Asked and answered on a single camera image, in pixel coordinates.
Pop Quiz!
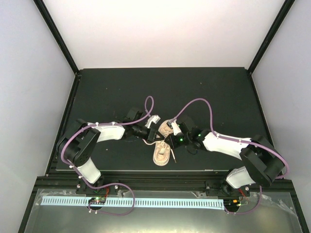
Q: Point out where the white shoelace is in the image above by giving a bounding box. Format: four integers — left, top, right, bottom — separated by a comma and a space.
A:
142, 130, 178, 163

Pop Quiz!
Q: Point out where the white beige sneaker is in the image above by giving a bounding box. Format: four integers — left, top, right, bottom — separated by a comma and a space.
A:
153, 120, 173, 166

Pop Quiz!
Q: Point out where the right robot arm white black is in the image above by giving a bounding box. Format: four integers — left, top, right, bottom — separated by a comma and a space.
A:
165, 117, 286, 196

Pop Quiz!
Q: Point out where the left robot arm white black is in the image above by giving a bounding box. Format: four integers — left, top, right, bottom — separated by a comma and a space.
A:
56, 108, 165, 194

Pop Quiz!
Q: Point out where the left small circuit board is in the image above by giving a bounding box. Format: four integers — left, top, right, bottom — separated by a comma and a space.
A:
88, 197, 106, 205

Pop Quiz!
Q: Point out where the small circuit board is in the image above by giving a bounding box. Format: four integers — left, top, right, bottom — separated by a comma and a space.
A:
88, 197, 106, 205
224, 199, 249, 208

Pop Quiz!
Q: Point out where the right small circuit board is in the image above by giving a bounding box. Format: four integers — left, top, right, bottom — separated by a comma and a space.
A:
224, 199, 249, 208

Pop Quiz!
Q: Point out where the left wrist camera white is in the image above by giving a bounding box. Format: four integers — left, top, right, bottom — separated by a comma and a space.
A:
145, 115, 161, 129

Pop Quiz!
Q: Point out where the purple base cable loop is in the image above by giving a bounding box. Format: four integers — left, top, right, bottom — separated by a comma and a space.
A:
80, 182, 136, 216

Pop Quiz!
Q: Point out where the light blue slotted cable duct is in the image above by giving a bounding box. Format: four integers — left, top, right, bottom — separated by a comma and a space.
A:
41, 196, 225, 210

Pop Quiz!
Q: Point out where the black front frame rail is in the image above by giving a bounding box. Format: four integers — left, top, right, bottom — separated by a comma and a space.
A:
36, 169, 292, 195

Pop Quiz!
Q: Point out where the black aluminium frame left post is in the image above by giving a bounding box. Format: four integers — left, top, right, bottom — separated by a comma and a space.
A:
33, 0, 80, 73

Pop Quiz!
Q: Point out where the black aluminium frame post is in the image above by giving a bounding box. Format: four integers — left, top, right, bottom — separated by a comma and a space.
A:
247, 0, 296, 73
33, 0, 80, 73

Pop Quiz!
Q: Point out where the black aluminium frame right post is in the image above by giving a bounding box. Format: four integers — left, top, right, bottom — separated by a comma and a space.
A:
247, 0, 296, 73

